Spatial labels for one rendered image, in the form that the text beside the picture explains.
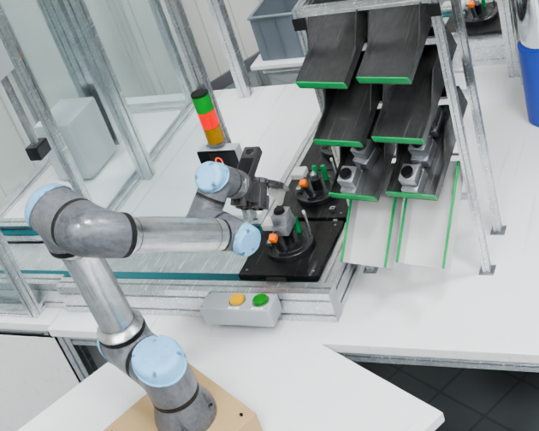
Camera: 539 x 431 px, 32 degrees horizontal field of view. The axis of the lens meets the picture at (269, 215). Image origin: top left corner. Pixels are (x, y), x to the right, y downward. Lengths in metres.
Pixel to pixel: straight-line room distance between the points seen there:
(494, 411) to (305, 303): 1.08
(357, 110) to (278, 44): 2.26
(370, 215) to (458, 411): 1.12
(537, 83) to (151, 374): 1.53
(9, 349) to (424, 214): 1.45
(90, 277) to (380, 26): 0.88
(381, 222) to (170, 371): 0.69
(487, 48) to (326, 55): 1.32
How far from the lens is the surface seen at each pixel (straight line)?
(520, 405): 3.39
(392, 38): 2.23
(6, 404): 3.45
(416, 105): 2.27
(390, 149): 2.38
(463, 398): 3.45
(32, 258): 3.20
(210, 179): 2.23
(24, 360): 3.18
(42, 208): 2.02
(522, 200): 2.80
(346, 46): 2.25
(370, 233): 2.48
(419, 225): 2.44
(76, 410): 2.62
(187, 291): 2.66
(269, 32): 4.53
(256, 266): 2.63
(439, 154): 2.36
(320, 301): 2.50
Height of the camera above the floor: 2.49
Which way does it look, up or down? 33 degrees down
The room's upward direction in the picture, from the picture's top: 19 degrees counter-clockwise
